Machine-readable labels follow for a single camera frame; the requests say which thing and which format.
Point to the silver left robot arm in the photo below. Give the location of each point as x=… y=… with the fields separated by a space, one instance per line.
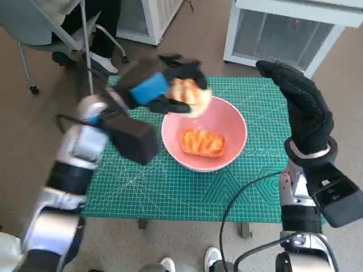
x=79 y=147

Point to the green cutting mat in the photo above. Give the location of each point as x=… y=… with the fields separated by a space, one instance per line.
x=170 y=198

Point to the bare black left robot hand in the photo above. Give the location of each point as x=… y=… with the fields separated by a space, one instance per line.
x=149 y=88

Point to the white cloth cover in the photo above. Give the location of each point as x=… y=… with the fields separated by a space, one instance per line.
x=10 y=252

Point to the grey table leg bracket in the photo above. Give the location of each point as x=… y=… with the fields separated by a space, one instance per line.
x=246 y=231

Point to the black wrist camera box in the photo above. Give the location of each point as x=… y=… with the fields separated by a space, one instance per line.
x=337 y=198
x=133 y=139

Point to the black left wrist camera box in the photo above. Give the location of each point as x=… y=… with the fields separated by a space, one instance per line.
x=133 y=139

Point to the grey office chair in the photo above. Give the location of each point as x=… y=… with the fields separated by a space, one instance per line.
x=28 y=25

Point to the pink bowl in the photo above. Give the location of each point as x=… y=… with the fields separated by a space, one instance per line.
x=227 y=122

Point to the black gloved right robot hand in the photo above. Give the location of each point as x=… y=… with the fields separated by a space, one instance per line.
x=309 y=119

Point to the standing person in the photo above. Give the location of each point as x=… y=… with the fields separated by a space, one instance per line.
x=212 y=255

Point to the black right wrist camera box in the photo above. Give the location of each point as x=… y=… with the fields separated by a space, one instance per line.
x=337 y=198

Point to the small white mesh cabinet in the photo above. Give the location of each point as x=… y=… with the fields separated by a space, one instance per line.
x=156 y=17

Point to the large white mesh cabinet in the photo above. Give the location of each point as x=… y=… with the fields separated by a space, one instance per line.
x=244 y=37

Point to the round toy bread bun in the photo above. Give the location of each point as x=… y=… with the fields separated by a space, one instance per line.
x=193 y=96

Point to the toy bread loaf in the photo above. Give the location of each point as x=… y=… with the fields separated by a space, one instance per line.
x=202 y=143

